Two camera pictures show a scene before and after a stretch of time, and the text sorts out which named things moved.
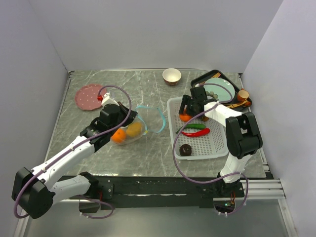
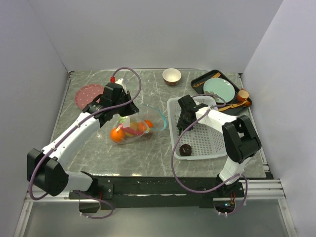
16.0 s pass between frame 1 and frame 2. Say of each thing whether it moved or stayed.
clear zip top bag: stayed
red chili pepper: moved
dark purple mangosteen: stayed
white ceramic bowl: stayed
